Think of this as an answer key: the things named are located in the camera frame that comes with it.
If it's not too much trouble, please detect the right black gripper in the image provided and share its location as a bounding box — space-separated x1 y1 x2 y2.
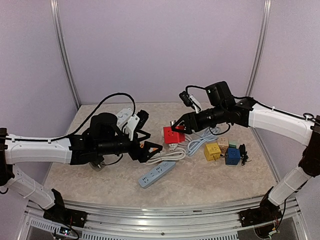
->
171 103 227 134

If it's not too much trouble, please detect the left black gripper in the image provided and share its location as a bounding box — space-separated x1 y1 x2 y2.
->
96 130 163 162

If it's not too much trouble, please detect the red cube socket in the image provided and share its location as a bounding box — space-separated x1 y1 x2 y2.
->
163 126 186 144

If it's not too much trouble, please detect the light blue cable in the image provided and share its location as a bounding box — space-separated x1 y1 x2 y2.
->
186 127 221 157

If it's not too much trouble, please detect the yellow cube socket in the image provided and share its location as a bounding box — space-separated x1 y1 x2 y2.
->
204 142 222 162

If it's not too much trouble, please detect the beige cube socket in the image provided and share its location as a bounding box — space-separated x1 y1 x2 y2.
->
217 137 229 152

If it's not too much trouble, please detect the mint green USB charger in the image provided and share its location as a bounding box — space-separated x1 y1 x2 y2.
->
228 140 237 149

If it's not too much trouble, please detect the dark green cube socket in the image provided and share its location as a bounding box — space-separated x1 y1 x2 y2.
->
89 162 104 172

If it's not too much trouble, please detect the blue cube socket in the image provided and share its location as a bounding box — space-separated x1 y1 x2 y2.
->
225 147 241 166

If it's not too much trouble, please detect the black power adapter with cable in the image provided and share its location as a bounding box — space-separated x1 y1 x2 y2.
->
238 144 250 166

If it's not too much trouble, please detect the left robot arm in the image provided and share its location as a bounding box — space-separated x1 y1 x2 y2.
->
0 108 163 223

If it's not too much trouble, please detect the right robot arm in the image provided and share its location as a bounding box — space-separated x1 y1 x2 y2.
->
171 81 320 222

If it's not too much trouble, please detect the light blue power strip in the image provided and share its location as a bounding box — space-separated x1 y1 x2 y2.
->
138 161 176 189

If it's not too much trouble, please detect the long white power strip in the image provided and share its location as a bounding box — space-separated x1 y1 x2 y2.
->
116 108 133 128

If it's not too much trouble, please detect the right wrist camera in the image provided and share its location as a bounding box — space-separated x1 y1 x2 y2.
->
179 91 202 114

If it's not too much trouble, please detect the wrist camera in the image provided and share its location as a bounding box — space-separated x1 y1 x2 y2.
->
179 91 202 114
124 110 149 141

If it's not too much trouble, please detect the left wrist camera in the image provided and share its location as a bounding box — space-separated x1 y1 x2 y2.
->
124 110 149 141

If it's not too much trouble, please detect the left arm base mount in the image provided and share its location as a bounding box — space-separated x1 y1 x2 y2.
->
43 206 88 228

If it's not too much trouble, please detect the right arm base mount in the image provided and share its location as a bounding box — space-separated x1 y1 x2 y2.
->
238 207 282 228

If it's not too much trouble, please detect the aluminium front rail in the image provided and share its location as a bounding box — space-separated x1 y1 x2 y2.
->
17 197 311 240

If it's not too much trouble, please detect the right aluminium frame post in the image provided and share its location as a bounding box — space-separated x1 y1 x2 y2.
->
245 0 272 97

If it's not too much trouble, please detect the aluminium frame post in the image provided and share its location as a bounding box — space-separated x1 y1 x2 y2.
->
49 0 81 110
245 0 272 97

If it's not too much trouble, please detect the left aluminium frame post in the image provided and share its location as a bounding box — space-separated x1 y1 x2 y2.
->
49 0 81 110

